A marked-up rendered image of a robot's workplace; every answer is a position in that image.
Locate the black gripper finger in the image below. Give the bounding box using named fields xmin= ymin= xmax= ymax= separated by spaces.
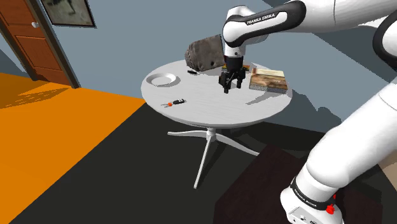
xmin=218 ymin=73 xmax=233 ymax=94
xmin=235 ymin=69 xmax=248 ymax=90

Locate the grey brown rough lump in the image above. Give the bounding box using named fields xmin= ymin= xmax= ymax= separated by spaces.
xmin=185 ymin=34 xmax=225 ymax=72

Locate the black key fob with keys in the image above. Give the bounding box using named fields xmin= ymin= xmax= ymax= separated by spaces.
xmin=160 ymin=98 xmax=186 ymax=109

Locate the white plate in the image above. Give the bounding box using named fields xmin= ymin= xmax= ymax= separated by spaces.
xmin=145 ymin=72 xmax=178 ymax=88

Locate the brown wooden door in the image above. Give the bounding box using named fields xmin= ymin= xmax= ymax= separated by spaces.
xmin=0 ymin=0 xmax=81 ymax=90

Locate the round white pedestal table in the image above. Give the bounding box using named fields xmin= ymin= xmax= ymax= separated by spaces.
xmin=140 ymin=59 xmax=293 ymax=190

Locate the dark framed wall picture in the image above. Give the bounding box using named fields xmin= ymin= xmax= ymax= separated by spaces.
xmin=39 ymin=0 xmax=97 ymax=29

